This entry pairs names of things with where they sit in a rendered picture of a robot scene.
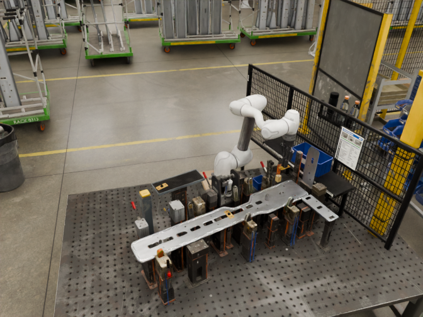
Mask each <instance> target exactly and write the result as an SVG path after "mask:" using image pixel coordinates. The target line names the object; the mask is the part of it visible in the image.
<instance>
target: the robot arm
mask: <svg viewBox="0 0 423 317"><path fill-rule="evenodd" d="M266 105H267V101H266V98H265V97H264V96H262V95H260V94H255V95H251V96H247V97H245V98H243V99H239V100H237V101H233V102H231V103H230V105H229V109H230V111H231V112H232V113H233V114H236V115H237V116H243V117H244V120H243V124H242V129H241V132H240V137H239V141H238V144H237V145H236V146H235V147H234V149H233V150H232V151H231V153H228V152H220V153H218V154H217V156H216V157H215V163H214V172H212V173H211V176H210V177H208V180H211V179H212V176H213V175H215V176H219V175H223V176H224V175H225V176H228V175H230V170H231V169H238V168H240V167H243V166H245V165H247V164H248V163H249V162H250V161H251V160H252V157H253V154H252V151H251V150H250V148H249V143H250V140H251V136H252V132H253V129H254V125H255V122H256V124H257V126H258V127H259V128H260V129H261V134H262V136H263V137H264V138H265V139H275V138H278V137H281V136H283V142H282V143H280V145H281V156H282V165H281V166H284V168H287V167H288V162H289V161H290V160H291V159H292V156H293V153H294V152H295V151H294V150H293V149H292V148H293V147H292V146H293V144H294V140H295V138H296V132H297V130H298V127H299V122H300V115H299V112H298V111H296V110H293V109H290V110H287V112H286V113H285V116H284V117H283V118H281V119H280V120H267V121H264V120H263V116H262V113H261V111H262V110H263V109H264V108H265V107H266Z"/></svg>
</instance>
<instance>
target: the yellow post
mask: <svg viewBox="0 0 423 317"><path fill-rule="evenodd" d="M422 139H423V76H422V80H421V82H420V85H419V88H418V90H417V94H416V96H415V99H414V102H413V104H412V107H411V110H410V113H409V116H408V118H407V121H406V124H405V127H404V129H403V132H402V136H401V137H400V141H402V142H404V143H406V144H408V145H410V146H411V147H414V148H416V149H419V147H420V144H421V142H422ZM398 154H399V151H398V150H397V151H396V154H395V156H396V157H394V159H393V163H395V162H396V160H397V157H398ZM405 157H406V155H405V154H403V157H402V160H403V161H404V160H405ZM402 160H401V162H400V165H399V166H400V167H402V165H403V161H402ZM400 167H398V170H397V172H398V173H396V175H395V179H396V180H397V178H398V181H397V183H396V185H395V186H396V187H398V185H399V181H400V180H401V178H402V181H401V183H400V185H399V189H398V191H397V195H399V194H400V189H401V188H402V186H403V184H402V183H404V181H405V178H404V177H402V175H403V173H404V170H403V169H402V170H401V168H400ZM400 170H401V173H400ZM399 173H400V174H401V175H399ZM398 175H399V177H398ZM392 181H393V178H392V177H391V178H390V181H389V183H388V187H387V188H388V189H390V186H391V184H390V183H392ZM383 195H384V192H383V193H381V196H380V197H381V199H382V198H383V200H382V202H381V199H380V198H379V201H378V203H379V204H380V203H381V205H382V206H383V205H384V200H385V199H386V197H387V196H386V195H384V197H383ZM389 197H390V196H389ZM389 197H387V199H386V202H387V203H386V202H385V205H384V207H385V208H386V206H387V204H388V202H389V199H390V202H389V204H392V201H393V199H391V198H392V197H391V198H389ZM379 204H377V206H376V208H377V209H378V208H379V206H380V208H379V210H380V211H381V210H382V206H381V205H379ZM389 204H388V206H387V209H388V210H389V209H390V211H391V212H392V211H393V207H392V206H390V205H389ZM390 207H391V208H390ZM385 208H383V210H382V213H381V212H380V211H378V210H377V209H375V212H374V215H373V219H375V217H376V219H375V222H374V220H373V219H372V220H371V224H373V222H374V224H373V225H374V226H376V223H377V222H376V221H378V222H379V224H378V223H377V226H376V227H377V229H376V228H375V231H378V233H380V232H381V229H382V226H383V224H384V220H385V219H386V222H388V221H389V218H388V217H387V218H386V216H387V214H388V210H386V209H385ZM385 210H386V211H385ZM377 212H378V214H377ZM384 212H385V214H384V217H383V213H384ZM380 213H381V215H380ZM375 214H377V215H378V216H380V218H381V219H382V217H383V220H382V222H381V219H380V218H379V217H377V216H376V215H375ZM385 215H386V216H385ZM378 218H379V220H378ZM386 222H385V224H384V227H385V228H387V227H388V226H387V224H388V223H386ZM389 222H390V221H389ZM380 223H381V225H382V226H381V225H380ZM379 225H380V227H379ZM386 226H387V227H386ZM378 227H379V230H380V231H379V230H378ZM385 228H383V229H382V232H383V233H384V231H386V230H385ZM382 232H381V234H380V235H383V233H382Z"/></svg>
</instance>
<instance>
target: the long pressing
mask: <svg viewBox="0 0 423 317"><path fill-rule="evenodd" d="M280 192H281V194H279V193H280ZM283 192H284V193H283ZM266 194H269V201H266V200H265V196H266ZM291 196H292V197H293V198H294V200H293V203H294V202H297V201H299V200H301V199H302V198H303V197H305V196H308V192H307V191H305V190H304V189H302V188H301V187H300V186H299V185H298V184H296V183H295V182H293V181H292V180H287V181H284V182H282V183H279V184H276V185H275V186H271V187H269V188H267V189H264V190H261V191H259V192H256V193H254V194H251V195H250V198H249V201H248V202H247V203H245V204H242V205H240V206H237V207H234V208H230V207H226V206H224V207H221V208H218V209H215V210H213V211H210V212H208V213H205V214H203V215H200V216H197V217H195V218H192V219H190V220H188V221H185V222H182V223H180V224H177V225H174V226H172V227H170V228H167V229H165V230H162V231H159V232H157V233H154V234H152V235H149V236H146V237H144V238H141V239H139V240H136V241H134V242H132V244H131V249H132V251H133V253H134V255H135V257H136V258H137V260H138V261H139V262H140V263H145V262H148V261H150V260H152V259H155V256H156V255H157V250H158V249H159V248H162V249H163V251H164V252H166V253H169V252H171V251H173V250H176V249H178V248H181V247H183V246H185V245H188V244H190V243H193V242H195V241H197V240H200V239H202V238H204V237H206V236H209V235H212V234H214V233H216V232H218V231H221V230H224V229H226V228H228V227H230V226H233V225H235V224H237V223H240V222H242V221H244V218H245V215H246V213H248V212H250V213H251V215H252V216H251V217H254V216H257V215H259V214H268V213H271V212H273V211H276V210H277V209H280V208H283V207H285V206H286V203H287V201H288V198H289V197H291ZM258 201H261V202H262V203H261V204H256V202H258ZM248 205H252V206H253V207H251V208H249V209H247V208H246V206H248ZM257 208H258V209H257ZM238 209H243V211H241V212H239V213H237V214H234V218H231V219H230V218H229V217H227V218H224V219H222V220H220V221H214V219H216V218H219V217H221V216H223V215H226V214H225V213H224V211H226V210H229V211H230V212H233V211H236V210H238ZM209 221H213V223H212V224H210V225H207V226H204V225H203V224H204V223H206V222H209ZM185 226H186V227H185ZM196 226H200V229H197V230H195V231H191V230H190V229H191V228H194V227H196ZM184 231H186V232H187V234H185V235H183V236H180V237H178V236H177V234H179V233H182V232H184ZM169 237H173V240H170V241H168V242H165V243H164V242H162V243H161V244H159V240H160V239H161V240H162V241H163V240H164V239H166V238H169ZM154 243H158V244H159V245H158V246H156V247H153V248H148V246H149V245H152V244H154Z"/></svg>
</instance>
